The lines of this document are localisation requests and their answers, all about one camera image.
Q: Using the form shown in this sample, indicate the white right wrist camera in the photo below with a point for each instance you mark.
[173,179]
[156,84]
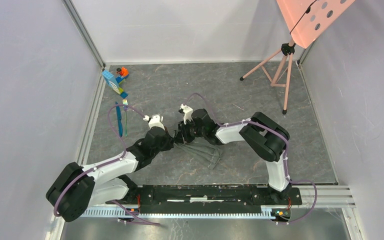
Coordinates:
[186,112]

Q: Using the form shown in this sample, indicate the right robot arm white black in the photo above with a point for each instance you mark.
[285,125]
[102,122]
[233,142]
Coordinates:
[268,140]

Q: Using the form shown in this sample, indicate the orange toy figure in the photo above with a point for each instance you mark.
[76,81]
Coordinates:
[122,72]

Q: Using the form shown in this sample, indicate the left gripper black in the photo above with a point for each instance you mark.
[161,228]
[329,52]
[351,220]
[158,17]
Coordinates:
[169,144]

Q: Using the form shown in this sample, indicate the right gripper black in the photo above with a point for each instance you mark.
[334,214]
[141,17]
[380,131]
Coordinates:
[182,133]

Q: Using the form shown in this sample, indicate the pink tripod stand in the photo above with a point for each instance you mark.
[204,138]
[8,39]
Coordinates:
[285,66]

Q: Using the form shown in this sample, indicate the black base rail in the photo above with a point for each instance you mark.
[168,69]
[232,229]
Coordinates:
[209,199]

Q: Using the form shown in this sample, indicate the blue plastic knife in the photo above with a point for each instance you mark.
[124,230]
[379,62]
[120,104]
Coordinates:
[119,121]

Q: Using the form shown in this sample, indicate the blue toy block stack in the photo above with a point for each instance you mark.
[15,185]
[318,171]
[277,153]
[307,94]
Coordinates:
[114,82]

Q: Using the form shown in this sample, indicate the grey cloth napkin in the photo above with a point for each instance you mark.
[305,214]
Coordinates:
[208,155]

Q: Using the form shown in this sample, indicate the pink perforated board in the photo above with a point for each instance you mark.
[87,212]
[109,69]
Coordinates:
[308,19]

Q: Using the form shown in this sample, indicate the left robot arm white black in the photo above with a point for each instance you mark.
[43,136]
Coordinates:
[79,187]

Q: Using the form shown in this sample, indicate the white slotted cable duct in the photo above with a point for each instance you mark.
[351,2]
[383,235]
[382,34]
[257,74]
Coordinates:
[114,211]

